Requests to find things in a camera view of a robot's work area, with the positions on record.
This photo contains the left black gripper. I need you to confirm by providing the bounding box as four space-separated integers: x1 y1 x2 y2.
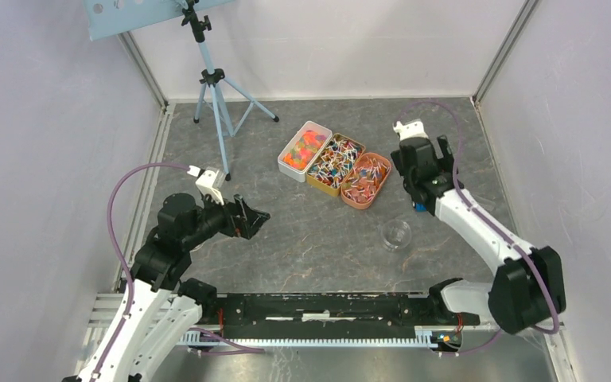
183 188 270 250

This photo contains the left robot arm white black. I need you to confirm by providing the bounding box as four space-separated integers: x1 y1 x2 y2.
69 193 270 381

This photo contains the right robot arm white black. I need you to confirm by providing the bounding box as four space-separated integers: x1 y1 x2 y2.
391 136 566 334

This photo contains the blue toy brick car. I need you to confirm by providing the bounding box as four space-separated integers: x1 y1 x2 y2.
413 202 427 212

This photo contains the pink tin of lollipops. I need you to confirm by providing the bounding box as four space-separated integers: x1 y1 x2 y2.
341 152 392 210

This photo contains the yellow tin of lollipops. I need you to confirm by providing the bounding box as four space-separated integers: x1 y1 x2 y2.
305 133 366 197

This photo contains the white tin of gummies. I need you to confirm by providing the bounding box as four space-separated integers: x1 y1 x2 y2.
277 121 333 183

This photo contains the light blue tripod stand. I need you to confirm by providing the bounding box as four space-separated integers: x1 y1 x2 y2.
177 0 280 181

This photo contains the light blue perforated plate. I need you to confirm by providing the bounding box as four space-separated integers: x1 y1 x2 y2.
83 0 231 41

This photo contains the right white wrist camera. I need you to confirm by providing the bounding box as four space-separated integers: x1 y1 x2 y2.
393 119 429 142

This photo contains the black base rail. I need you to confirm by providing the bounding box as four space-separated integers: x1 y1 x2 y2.
196 292 481 342

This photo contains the white toothed cable duct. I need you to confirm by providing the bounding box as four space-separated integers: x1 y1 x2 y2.
176 329 461 351

